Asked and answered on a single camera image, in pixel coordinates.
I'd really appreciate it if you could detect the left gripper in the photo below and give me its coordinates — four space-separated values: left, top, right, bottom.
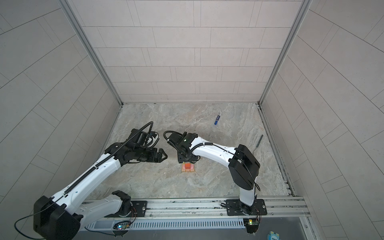
133 147 170 162

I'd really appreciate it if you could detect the pink rectangular block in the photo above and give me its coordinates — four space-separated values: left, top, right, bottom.
182 163 195 171

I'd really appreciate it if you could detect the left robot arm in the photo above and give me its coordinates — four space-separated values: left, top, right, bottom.
33 129 167 240

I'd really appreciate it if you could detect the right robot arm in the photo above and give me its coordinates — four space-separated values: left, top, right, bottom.
163 131 261 216

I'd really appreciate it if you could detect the blue marker pen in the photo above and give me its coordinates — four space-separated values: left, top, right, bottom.
214 112 222 125

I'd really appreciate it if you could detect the dark grey pen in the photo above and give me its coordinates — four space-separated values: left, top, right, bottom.
256 135 264 148

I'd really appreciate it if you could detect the left circuit board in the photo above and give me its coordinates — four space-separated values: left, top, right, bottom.
113 221 132 231

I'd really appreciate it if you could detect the circuit board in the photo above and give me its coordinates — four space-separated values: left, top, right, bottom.
243 219 260 234
113 221 132 231

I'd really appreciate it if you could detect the right circuit board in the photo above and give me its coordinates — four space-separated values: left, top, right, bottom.
243 219 260 234

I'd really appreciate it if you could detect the light blue object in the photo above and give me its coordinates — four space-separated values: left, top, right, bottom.
267 231 280 240

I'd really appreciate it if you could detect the aluminium mounting rail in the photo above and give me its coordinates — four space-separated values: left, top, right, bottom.
58 196 311 221

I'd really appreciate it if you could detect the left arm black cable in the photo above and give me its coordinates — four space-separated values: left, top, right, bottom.
13 209 46 240

